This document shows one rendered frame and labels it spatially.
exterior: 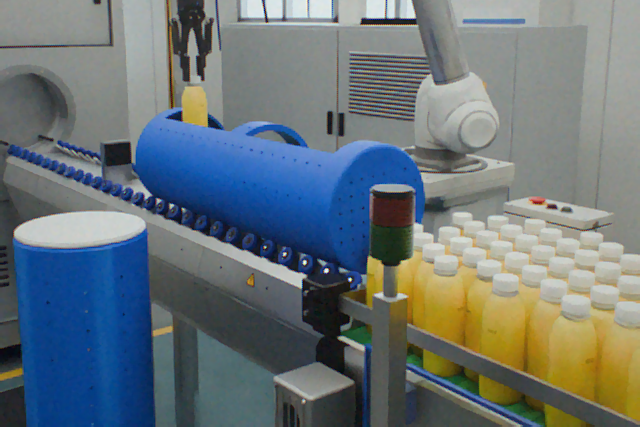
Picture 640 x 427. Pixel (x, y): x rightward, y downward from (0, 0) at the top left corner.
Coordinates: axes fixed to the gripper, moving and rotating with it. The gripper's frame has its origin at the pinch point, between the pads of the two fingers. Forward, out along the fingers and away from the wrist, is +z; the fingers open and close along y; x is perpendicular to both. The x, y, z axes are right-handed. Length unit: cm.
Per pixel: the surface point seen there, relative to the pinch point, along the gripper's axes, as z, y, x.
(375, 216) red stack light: 14, 39, 117
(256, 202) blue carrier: 27, 14, 50
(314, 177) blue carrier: 19, 12, 69
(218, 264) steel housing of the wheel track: 47, 12, 30
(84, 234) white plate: 32, 49, 36
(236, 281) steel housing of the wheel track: 49, 13, 39
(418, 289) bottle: 33, 16, 103
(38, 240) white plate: 32, 58, 34
